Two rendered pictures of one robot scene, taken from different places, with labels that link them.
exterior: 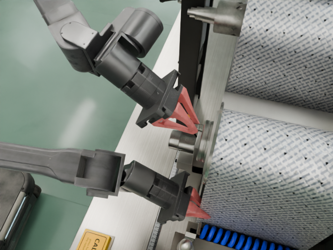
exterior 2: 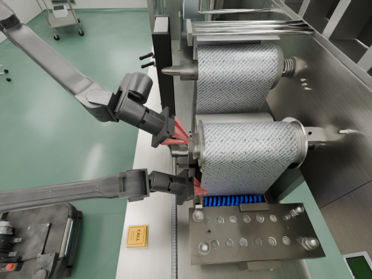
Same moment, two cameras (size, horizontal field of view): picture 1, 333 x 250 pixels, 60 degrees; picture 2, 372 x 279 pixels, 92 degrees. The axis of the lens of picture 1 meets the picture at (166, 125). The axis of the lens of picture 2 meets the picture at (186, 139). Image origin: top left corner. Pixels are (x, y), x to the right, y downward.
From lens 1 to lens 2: 0.05 m
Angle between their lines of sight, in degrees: 11
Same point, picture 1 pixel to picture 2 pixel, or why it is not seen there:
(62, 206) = (100, 218)
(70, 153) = (110, 177)
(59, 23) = (82, 92)
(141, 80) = (149, 117)
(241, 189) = (224, 168)
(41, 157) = (90, 186)
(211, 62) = (176, 101)
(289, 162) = (248, 144)
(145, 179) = (164, 180)
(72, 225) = (110, 229)
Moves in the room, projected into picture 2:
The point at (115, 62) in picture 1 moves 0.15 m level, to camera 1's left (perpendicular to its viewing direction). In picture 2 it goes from (130, 109) to (57, 125)
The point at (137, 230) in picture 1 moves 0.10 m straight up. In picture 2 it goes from (162, 215) to (159, 207)
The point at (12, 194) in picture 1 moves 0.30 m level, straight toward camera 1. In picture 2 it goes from (62, 222) to (96, 237)
